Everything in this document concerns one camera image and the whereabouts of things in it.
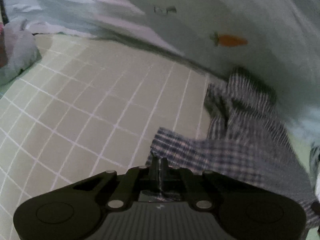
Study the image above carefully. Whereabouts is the dark plaid button shirt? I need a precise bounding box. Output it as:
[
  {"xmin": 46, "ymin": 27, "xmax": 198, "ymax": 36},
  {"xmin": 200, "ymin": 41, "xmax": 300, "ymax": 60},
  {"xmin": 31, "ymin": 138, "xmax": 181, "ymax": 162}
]
[{"xmin": 150, "ymin": 68, "xmax": 319, "ymax": 229}]

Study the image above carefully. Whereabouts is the green grid bed sheet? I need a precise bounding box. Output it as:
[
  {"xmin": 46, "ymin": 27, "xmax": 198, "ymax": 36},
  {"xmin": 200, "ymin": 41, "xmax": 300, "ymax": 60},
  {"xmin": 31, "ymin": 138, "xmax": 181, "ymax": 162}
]
[{"xmin": 0, "ymin": 33, "xmax": 320, "ymax": 240}]

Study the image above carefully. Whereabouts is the light blue carrot-print quilt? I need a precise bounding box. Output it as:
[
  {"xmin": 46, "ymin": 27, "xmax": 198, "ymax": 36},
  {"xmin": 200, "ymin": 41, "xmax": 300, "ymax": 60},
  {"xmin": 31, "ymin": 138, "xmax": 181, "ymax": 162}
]
[{"xmin": 4, "ymin": 0, "xmax": 319, "ymax": 144}]

